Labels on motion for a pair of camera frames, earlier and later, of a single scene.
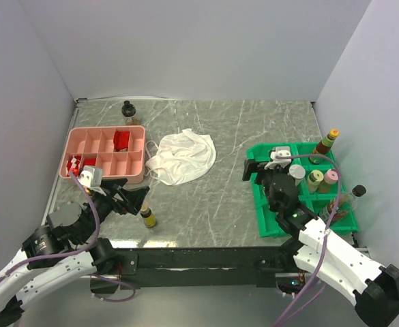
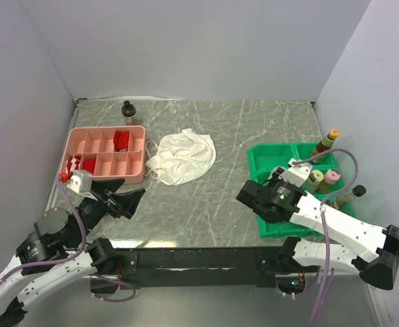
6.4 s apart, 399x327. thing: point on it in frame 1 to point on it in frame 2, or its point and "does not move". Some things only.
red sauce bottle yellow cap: x=324 y=146 does not move
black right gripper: x=251 y=166 to x=271 y=182
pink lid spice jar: x=331 y=176 does not move
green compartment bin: x=319 y=187 does not move
